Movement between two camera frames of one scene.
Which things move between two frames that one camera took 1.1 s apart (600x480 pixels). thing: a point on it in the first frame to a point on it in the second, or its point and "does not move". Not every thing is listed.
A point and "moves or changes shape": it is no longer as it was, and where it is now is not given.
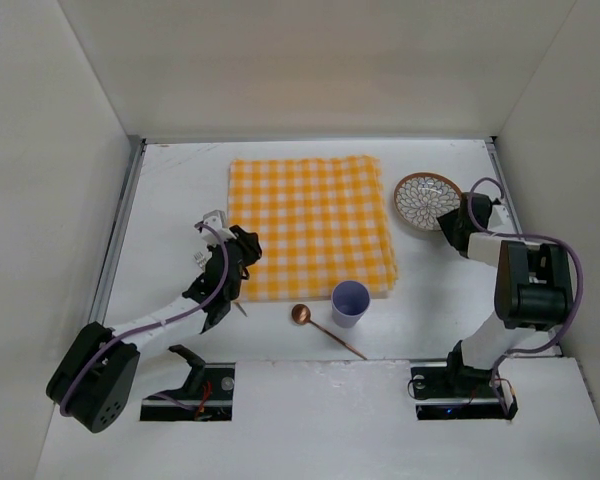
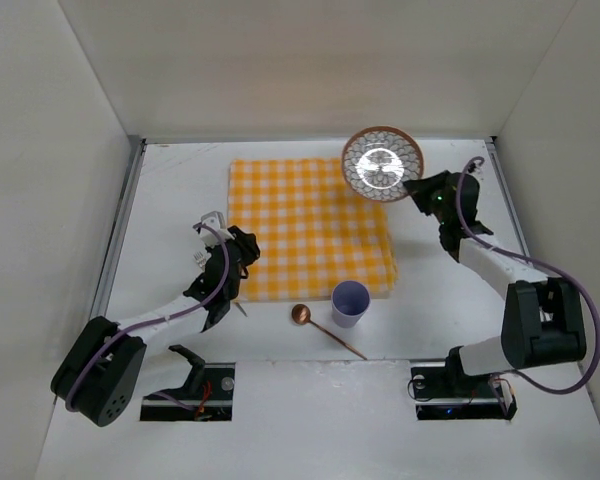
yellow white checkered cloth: x=320 y=221 does not move
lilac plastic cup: x=349 y=303 does not move
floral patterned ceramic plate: x=421 y=198 moves or changes shape
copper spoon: x=301 y=315 does not move
